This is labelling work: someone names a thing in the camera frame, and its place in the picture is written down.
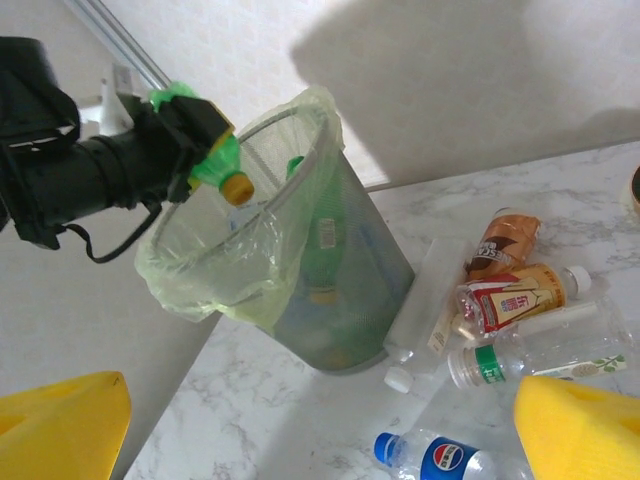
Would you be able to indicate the green plastic soda bottle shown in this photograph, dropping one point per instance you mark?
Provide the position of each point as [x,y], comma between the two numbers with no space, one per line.
[295,167]
[220,160]
[325,260]

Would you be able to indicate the frosted bottle white cap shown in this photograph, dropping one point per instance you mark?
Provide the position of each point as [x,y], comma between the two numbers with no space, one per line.
[430,300]

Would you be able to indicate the clear bottle white cap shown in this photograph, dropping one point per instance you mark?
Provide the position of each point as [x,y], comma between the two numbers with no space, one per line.
[550,350]

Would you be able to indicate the grey mesh waste bin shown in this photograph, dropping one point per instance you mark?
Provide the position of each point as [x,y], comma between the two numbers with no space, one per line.
[370,280]

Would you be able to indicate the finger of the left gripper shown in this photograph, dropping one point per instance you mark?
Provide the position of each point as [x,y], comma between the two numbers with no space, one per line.
[190,120]
[182,187]

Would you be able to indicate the pale green bin liner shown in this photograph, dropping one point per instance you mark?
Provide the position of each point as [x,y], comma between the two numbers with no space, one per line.
[165,280]

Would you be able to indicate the clear bottle blue label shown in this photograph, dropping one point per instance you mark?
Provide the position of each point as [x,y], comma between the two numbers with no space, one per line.
[450,457]

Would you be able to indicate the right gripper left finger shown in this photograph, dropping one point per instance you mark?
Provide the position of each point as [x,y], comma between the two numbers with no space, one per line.
[60,430]

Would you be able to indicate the brown Nescafe coffee bottle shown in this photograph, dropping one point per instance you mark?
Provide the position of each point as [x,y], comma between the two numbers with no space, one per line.
[505,240]

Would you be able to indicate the orange milk tea bottle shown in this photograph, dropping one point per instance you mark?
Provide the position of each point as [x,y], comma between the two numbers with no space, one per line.
[520,300]

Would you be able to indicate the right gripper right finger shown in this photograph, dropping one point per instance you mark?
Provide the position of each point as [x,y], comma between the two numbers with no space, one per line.
[580,435]

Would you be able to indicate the aluminium frame post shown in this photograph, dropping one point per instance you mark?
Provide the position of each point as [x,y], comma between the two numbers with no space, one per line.
[117,35]

